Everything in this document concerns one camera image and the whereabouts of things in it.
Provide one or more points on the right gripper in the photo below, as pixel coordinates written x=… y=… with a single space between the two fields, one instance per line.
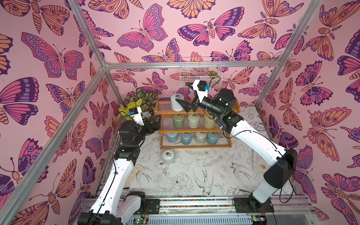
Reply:
x=195 y=104

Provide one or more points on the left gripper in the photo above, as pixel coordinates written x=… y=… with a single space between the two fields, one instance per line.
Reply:
x=155 y=127

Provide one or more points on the white tea canister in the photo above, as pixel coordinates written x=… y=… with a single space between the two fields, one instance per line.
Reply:
x=174 y=103
x=168 y=156

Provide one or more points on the cream tea canister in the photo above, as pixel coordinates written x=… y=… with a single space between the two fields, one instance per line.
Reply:
x=193 y=120

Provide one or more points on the sage green tea canister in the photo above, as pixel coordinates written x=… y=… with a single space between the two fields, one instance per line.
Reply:
x=178 y=120

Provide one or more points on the pale yellow-green tea canister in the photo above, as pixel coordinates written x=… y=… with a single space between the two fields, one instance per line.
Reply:
x=209 y=121

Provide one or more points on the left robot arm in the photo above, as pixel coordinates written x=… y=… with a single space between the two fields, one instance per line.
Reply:
x=108 y=209

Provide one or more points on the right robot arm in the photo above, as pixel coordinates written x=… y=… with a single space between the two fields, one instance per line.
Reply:
x=282 y=161

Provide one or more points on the blue tea canister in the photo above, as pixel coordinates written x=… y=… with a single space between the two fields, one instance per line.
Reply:
x=212 y=138
x=172 y=137
x=186 y=138

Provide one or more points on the pale green tea canister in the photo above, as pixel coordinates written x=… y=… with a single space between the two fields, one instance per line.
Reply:
x=201 y=137

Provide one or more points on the striped leaf potted plant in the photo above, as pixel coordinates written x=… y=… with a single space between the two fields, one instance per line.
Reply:
x=143 y=98

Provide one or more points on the small succulent in basket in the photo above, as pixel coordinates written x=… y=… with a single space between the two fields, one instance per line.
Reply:
x=212 y=74

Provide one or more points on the beige work glove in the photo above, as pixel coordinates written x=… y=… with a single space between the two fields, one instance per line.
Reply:
x=132 y=176

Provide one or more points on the beige cloth tool pouch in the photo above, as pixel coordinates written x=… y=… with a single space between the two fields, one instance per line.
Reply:
x=259 y=164

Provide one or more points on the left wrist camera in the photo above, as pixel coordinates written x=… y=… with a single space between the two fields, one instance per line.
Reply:
x=136 y=115

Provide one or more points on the white wire wall basket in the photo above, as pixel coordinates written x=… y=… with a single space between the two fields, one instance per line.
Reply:
x=197 y=68

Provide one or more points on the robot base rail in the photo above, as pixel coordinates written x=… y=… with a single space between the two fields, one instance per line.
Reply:
x=219 y=210

